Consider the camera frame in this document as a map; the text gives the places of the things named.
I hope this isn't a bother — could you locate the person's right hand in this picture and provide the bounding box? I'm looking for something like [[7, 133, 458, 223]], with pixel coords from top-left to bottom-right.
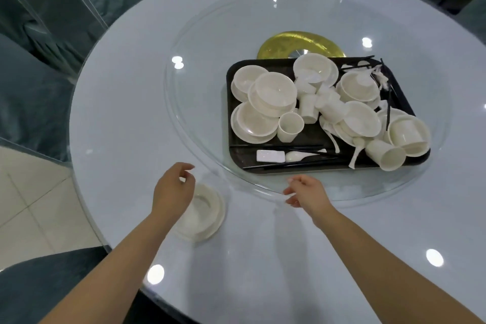
[[282, 175, 339, 228]]

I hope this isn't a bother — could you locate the person's right forearm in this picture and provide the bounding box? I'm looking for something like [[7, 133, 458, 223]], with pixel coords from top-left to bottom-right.
[[317, 209, 486, 324]]

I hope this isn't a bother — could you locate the gold turntable base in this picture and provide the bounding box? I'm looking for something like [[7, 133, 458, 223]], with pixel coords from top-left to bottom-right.
[[257, 30, 347, 61]]

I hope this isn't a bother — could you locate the black tray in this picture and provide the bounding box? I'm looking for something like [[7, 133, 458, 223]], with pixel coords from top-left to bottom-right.
[[226, 56, 432, 173]]

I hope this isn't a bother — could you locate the person's left forearm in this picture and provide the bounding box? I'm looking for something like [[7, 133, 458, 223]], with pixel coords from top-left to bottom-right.
[[39, 210, 179, 324]]

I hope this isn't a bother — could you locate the white chopstick rest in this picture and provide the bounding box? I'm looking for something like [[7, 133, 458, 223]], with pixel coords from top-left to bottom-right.
[[256, 149, 286, 164]]

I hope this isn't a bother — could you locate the white round table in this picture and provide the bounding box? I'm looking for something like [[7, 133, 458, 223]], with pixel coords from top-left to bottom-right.
[[68, 0, 486, 324]]

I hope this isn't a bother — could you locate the glass lazy susan turntable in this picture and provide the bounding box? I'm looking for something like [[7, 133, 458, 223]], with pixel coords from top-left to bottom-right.
[[163, 0, 453, 203]]

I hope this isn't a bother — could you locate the person's left hand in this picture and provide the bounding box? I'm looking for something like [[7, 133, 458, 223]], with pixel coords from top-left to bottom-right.
[[151, 162, 197, 222]]

